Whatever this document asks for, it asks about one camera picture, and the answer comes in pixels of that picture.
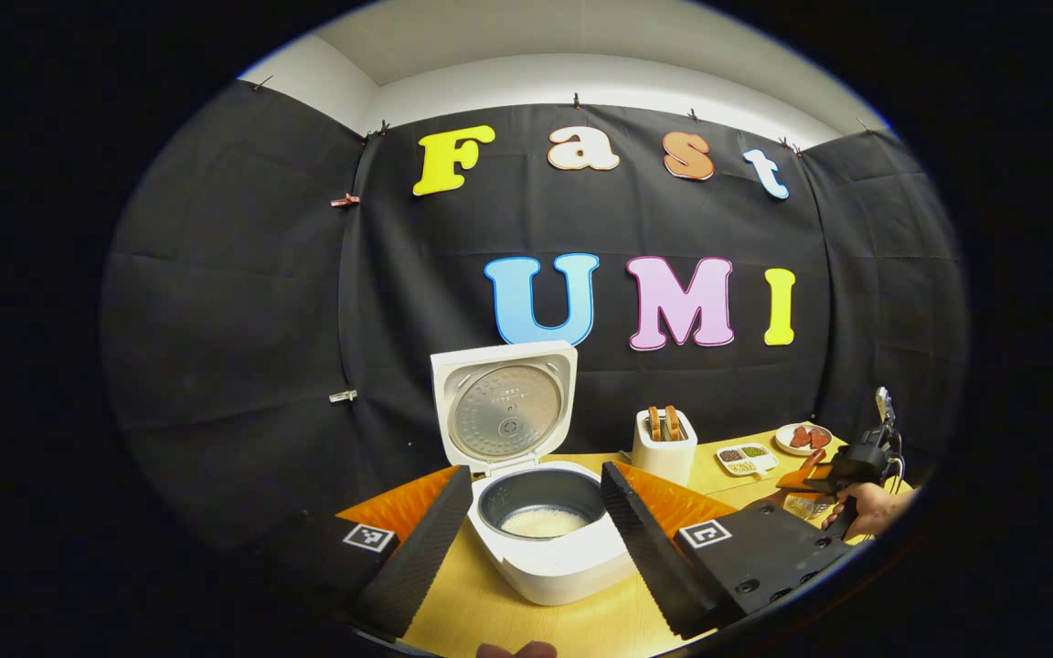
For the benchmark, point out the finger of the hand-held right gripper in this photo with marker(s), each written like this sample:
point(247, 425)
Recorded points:
point(805, 482)

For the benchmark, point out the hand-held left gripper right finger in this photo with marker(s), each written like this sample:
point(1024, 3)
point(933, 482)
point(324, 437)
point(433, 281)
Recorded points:
point(645, 557)

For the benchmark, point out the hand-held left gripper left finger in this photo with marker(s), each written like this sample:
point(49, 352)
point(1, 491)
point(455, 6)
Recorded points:
point(421, 557)

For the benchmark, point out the brown wooden spoon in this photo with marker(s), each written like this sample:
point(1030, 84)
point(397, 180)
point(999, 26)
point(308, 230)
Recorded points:
point(814, 457)

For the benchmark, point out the white rice cooker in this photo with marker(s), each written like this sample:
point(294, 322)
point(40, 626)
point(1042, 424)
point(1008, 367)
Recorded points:
point(563, 576)

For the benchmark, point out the round white plate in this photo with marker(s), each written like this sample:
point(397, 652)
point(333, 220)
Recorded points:
point(784, 443)

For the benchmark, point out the red sausage slice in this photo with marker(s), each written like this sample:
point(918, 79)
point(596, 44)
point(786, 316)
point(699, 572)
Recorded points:
point(801, 438)
point(819, 439)

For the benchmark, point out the white divided grain dish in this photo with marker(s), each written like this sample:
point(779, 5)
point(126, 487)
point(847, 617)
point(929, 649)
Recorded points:
point(746, 460)

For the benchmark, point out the white toaster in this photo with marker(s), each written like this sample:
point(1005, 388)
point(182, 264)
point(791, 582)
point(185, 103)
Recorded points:
point(664, 464)

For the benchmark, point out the toasted bread slice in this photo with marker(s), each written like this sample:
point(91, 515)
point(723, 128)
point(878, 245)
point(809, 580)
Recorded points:
point(673, 423)
point(654, 425)

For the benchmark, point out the white cloth clip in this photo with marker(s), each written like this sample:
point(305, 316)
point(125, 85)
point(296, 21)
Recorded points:
point(343, 397)

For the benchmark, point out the pink cloth clip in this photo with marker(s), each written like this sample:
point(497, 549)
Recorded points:
point(345, 200)

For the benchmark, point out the row of black cloth clips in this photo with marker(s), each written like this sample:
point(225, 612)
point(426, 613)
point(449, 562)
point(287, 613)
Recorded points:
point(576, 99)

